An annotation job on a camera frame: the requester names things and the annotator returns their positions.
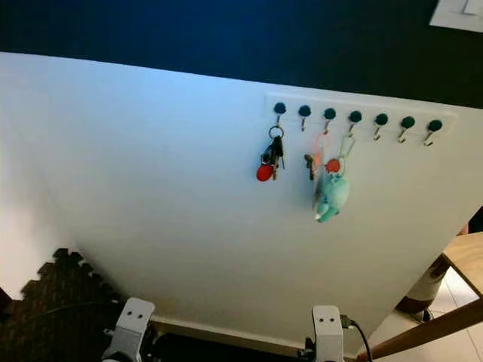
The key bunch with red fob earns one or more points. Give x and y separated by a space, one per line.
265 173

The key bunch with orange loop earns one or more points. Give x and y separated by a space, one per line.
333 165

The white partition board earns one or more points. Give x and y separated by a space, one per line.
181 188

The black foam puzzle mat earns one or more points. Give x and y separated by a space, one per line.
60 309

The dark green knob metal hook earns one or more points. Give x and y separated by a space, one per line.
279 108
434 125
330 114
407 122
381 119
304 111
355 116

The white key hook rack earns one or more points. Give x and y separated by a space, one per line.
392 108

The white post brown base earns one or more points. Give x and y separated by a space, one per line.
426 283

